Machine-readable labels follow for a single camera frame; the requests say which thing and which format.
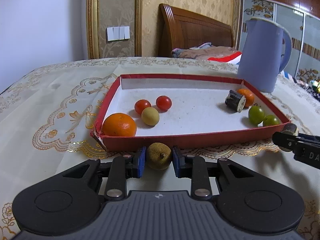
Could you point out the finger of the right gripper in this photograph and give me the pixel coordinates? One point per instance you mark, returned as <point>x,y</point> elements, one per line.
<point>304,147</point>

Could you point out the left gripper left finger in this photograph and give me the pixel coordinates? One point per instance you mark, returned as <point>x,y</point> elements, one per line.
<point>92,171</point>

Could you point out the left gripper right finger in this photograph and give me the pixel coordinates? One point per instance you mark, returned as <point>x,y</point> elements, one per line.
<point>224,171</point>

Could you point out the brown longan fruit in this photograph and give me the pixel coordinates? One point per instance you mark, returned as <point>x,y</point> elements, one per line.
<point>158,156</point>

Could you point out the green tomato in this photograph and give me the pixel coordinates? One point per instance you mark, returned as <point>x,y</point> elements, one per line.
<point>270,120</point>
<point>256,115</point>

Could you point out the orange mandarin outside tray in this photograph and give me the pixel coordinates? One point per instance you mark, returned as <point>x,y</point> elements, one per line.
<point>119,125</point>

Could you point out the yellow longan fruit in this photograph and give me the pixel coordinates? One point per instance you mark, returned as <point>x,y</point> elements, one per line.
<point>150,116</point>

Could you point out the red cherry tomato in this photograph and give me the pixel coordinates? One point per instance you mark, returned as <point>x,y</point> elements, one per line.
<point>140,105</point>
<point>164,103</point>

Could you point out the red cardboard tray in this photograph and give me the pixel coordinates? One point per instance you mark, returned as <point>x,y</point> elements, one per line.
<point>198,117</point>

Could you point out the red cherry tomato in tray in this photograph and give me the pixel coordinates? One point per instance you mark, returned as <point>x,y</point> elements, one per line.
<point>164,103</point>

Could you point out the orange mandarin in tray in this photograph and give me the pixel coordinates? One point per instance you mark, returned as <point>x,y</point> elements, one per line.
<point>249,96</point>

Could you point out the blue electric kettle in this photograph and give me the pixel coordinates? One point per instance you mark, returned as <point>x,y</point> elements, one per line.
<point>266,53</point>

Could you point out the colourful bedding pile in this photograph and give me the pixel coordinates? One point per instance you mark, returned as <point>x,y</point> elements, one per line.
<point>207,51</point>

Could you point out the wooden bed headboard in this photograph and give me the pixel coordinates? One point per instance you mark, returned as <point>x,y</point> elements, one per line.
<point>185,29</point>

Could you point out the patterned wardrobe sliding doors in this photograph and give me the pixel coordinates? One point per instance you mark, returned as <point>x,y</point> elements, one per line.
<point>301,19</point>

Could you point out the white wall switch panel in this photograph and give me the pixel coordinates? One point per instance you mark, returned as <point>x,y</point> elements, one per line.
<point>117,33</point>

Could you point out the gold wall frame moulding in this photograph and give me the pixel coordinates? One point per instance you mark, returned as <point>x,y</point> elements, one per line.
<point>102,14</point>

